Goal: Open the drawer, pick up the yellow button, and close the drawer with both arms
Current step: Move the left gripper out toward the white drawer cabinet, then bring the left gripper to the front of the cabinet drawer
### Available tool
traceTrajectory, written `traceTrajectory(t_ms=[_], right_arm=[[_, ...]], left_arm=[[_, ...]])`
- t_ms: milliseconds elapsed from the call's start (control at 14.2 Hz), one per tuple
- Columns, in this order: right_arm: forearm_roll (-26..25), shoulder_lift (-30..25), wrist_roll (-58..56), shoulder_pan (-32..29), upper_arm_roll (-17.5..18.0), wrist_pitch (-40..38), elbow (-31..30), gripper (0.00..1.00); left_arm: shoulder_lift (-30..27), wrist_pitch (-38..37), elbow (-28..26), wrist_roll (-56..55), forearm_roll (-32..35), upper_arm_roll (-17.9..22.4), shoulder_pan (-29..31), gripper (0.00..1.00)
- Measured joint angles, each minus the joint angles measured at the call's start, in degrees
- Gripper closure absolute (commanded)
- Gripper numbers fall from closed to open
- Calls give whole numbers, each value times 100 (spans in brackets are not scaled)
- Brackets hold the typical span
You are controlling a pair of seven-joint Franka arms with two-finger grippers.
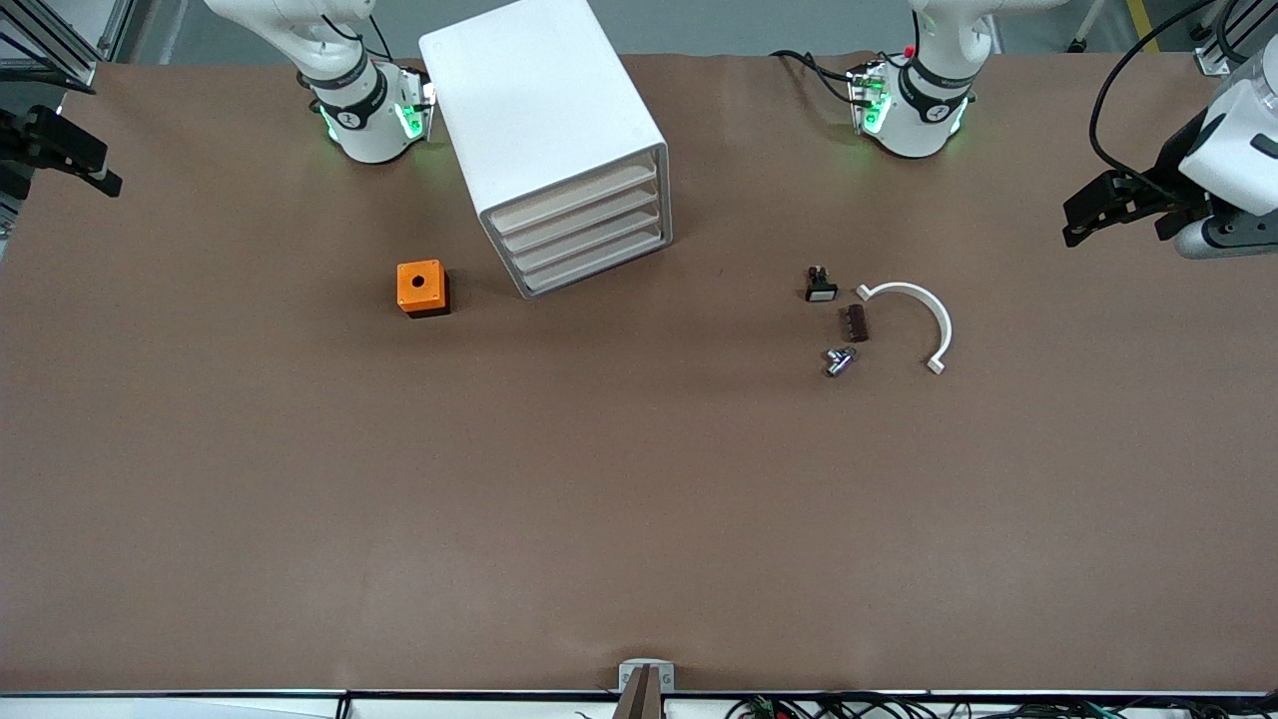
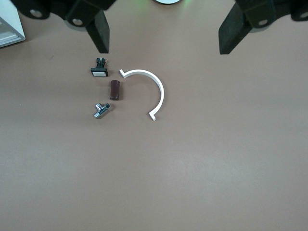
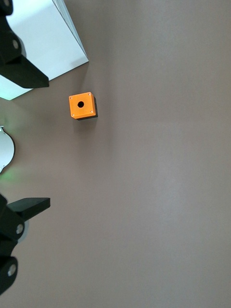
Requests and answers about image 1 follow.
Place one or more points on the silver metal fitting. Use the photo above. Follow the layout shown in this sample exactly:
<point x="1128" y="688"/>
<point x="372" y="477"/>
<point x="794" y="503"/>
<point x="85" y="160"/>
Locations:
<point x="840" y="361"/>

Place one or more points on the small brown block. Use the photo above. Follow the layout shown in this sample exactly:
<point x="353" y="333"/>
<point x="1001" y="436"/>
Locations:
<point x="858" y="324"/>

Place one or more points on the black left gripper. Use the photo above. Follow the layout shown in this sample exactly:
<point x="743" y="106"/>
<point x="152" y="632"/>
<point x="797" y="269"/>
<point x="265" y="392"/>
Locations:
<point x="1174" y="171"/>

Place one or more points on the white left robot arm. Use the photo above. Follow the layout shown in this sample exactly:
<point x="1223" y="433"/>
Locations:
<point x="924" y="130"/>

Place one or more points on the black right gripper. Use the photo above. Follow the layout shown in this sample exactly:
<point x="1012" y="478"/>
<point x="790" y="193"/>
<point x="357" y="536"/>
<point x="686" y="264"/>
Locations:
<point x="30" y="138"/>

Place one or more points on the aluminium frame profile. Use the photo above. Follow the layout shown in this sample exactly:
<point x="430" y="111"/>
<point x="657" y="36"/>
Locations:
<point x="55" y="35"/>
<point x="1213" y="60"/>

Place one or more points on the black switch with white face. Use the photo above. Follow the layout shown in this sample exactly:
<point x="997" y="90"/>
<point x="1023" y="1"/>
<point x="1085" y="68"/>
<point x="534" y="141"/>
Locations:
<point x="821" y="290"/>

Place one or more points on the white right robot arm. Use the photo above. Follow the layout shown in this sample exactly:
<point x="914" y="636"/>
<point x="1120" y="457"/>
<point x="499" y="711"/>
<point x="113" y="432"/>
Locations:
<point x="364" y="130"/>

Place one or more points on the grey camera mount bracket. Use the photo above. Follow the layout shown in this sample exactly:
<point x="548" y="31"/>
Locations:
<point x="646" y="677"/>

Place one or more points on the white plastic tray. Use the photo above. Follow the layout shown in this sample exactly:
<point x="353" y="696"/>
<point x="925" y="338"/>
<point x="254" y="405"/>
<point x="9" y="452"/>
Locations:
<point x="575" y="195"/>

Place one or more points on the orange box with round hole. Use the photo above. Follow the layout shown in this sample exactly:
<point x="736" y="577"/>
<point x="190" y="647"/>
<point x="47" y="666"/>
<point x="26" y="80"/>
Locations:
<point x="419" y="285"/>

